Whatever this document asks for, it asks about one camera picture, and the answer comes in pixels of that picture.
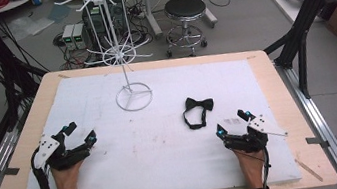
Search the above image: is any black bow tie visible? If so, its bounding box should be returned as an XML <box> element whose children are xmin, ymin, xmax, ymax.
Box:
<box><xmin>180</xmin><ymin>93</ymin><xmax>218</xmax><ymax>132</ymax></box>

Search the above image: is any wooden stick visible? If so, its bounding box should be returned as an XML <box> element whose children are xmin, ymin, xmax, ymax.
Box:
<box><xmin>294</xmin><ymin>154</ymin><xmax>325</xmax><ymax>186</ymax></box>

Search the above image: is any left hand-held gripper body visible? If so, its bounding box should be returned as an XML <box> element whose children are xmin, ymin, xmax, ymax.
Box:
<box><xmin>29</xmin><ymin>126</ymin><xmax>95</xmax><ymax>175</ymax></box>

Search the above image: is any white foam mat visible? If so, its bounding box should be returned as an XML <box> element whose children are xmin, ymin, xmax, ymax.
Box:
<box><xmin>1</xmin><ymin>45</ymin><xmax>303</xmax><ymax>189</ymax></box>

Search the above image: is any grey power supply unit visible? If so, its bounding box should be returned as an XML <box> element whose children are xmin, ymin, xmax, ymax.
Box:
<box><xmin>59</xmin><ymin>23</ymin><xmax>79</xmax><ymax>52</ymax></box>
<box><xmin>70</xmin><ymin>21</ymin><xmax>89</xmax><ymax>51</ymax></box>

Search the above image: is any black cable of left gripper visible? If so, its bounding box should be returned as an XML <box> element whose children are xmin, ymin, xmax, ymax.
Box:
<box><xmin>28</xmin><ymin>146</ymin><xmax>53</xmax><ymax>189</ymax></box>

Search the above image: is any person's left hand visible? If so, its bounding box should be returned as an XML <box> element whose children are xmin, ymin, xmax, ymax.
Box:
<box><xmin>49</xmin><ymin>159</ymin><xmax>89</xmax><ymax>189</ymax></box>

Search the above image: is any white wire display rack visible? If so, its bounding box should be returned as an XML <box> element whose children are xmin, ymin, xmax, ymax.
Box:
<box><xmin>53</xmin><ymin>0</ymin><xmax>162</xmax><ymax>122</ymax></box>

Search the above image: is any person's right hand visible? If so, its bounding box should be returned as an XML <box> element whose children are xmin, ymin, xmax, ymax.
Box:
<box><xmin>233</xmin><ymin>144</ymin><xmax>270</xmax><ymax>189</ymax></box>

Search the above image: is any black round stool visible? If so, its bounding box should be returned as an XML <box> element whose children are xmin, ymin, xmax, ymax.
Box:
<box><xmin>158</xmin><ymin>0</ymin><xmax>215</xmax><ymax>61</ymax></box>

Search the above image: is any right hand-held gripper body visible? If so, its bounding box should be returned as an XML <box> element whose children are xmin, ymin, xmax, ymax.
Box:
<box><xmin>220</xmin><ymin>111</ymin><xmax>291</xmax><ymax>158</ymax></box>

